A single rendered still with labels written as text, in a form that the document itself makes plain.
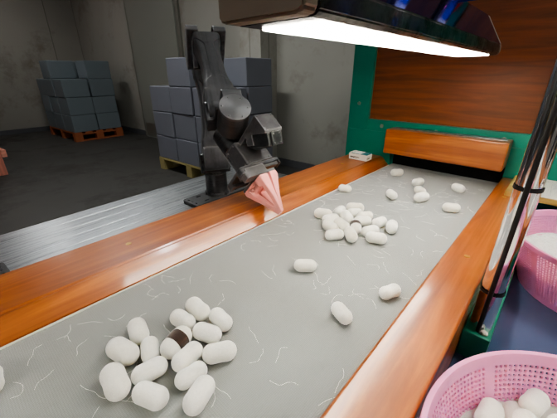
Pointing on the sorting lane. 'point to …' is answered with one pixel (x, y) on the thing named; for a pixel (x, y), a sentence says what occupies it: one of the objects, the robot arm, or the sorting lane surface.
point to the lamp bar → (375, 19)
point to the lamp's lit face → (321, 29)
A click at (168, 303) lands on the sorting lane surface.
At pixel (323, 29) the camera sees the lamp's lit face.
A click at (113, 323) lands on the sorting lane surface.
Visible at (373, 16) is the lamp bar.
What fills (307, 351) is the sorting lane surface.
